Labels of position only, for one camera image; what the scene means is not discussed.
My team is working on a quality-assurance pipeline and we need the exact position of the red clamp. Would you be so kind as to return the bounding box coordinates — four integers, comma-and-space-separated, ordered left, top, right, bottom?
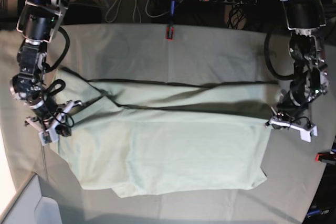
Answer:
315, 149, 336, 165
165, 0, 176, 41

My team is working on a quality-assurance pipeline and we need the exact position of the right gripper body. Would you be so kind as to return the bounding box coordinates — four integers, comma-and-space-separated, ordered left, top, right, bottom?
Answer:
25, 100, 83, 132

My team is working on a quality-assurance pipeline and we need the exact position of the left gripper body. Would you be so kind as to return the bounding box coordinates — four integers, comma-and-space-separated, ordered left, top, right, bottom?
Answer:
264, 106, 315, 132

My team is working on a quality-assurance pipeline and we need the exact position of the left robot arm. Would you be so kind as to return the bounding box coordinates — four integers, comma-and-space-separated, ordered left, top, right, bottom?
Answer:
264, 0, 329, 133

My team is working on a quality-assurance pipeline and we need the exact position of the red clamp at centre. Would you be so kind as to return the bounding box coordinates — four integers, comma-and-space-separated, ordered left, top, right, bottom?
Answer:
165, 0, 176, 41

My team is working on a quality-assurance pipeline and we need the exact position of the red clamp at right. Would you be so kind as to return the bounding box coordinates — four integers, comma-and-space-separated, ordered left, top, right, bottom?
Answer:
315, 149, 336, 165

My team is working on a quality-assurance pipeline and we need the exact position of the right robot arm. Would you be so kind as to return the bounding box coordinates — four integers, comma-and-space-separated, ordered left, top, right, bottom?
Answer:
9, 0, 82, 145

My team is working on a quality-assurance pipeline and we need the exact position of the blue clamp at bottom right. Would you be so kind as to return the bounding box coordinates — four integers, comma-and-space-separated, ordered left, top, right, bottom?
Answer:
306, 209, 330, 219

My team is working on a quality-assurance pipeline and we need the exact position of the grey-green table cloth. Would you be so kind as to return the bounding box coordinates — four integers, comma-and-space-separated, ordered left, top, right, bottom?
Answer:
1, 24, 335, 223

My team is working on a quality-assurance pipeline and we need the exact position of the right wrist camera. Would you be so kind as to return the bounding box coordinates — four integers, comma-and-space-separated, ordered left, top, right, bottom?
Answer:
38, 129, 59, 146

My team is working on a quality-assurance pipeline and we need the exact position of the light green polo t-shirt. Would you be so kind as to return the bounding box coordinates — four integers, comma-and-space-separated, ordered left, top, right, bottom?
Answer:
51, 70, 280, 198

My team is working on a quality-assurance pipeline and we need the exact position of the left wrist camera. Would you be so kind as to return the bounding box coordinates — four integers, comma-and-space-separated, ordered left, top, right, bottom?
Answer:
299, 125, 318, 143

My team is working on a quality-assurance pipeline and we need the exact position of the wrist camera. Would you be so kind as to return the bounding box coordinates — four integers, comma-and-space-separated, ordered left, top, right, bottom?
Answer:
299, 125, 318, 143
38, 129, 59, 146

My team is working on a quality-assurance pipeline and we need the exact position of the white plastic bin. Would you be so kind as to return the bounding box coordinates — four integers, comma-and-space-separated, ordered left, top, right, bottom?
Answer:
1, 173, 62, 224

